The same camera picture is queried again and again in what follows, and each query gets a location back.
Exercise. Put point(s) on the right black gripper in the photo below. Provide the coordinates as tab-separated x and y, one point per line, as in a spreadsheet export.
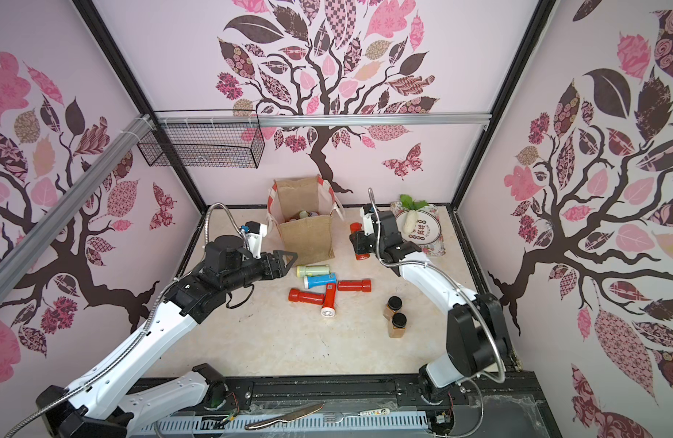
364	241

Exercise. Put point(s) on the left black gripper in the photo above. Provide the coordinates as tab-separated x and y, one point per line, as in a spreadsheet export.
280	268

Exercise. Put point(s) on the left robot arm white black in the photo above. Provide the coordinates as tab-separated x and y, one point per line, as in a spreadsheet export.
100	403

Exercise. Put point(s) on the burlap tote bag red trim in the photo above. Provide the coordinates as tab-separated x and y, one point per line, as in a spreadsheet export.
310	238

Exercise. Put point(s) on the right flexible metal conduit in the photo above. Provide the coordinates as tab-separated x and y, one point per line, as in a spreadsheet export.
451	295

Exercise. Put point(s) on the red flashlight centre horizontal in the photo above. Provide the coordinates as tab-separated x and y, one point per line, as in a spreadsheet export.
299	296

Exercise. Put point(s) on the white patterned plate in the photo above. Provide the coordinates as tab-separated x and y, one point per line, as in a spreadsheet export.
427	231

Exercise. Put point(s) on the white radish toy green leaves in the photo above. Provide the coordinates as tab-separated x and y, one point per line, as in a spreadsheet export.
411	208

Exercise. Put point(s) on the spice jar black lid upper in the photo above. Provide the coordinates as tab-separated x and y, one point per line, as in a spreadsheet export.
393	305

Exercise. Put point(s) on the spice jar black lid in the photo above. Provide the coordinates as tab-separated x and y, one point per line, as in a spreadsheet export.
397	325
393	305

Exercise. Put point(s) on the red flashlight white head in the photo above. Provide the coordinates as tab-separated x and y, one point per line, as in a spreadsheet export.
328	309

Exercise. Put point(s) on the spice jar black lid lower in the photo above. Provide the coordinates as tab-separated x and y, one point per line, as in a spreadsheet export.
397	325

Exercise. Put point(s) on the table knife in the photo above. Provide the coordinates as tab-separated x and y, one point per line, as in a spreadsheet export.
285	418

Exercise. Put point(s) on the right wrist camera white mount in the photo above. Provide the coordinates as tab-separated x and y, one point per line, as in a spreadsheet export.
369	219

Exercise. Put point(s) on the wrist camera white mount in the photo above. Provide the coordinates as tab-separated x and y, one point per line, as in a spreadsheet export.
254	233
369	219

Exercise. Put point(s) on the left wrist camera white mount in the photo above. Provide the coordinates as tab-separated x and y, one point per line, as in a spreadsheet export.
254	233

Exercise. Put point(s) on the black wire wall basket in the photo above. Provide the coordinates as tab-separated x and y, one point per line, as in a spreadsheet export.
228	138

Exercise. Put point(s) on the white slotted cable duct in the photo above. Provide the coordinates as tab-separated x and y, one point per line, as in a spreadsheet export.
331	424

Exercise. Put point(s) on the back aluminium frame bar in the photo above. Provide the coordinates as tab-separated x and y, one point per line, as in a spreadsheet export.
442	118

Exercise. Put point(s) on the aluminium frame bar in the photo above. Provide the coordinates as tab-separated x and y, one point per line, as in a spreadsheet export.
39	239
442	118

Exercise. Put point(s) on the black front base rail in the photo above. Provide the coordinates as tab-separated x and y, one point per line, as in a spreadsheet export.
406	390

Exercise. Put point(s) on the left aluminium frame bar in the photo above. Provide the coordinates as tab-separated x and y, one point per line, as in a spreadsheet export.
39	239

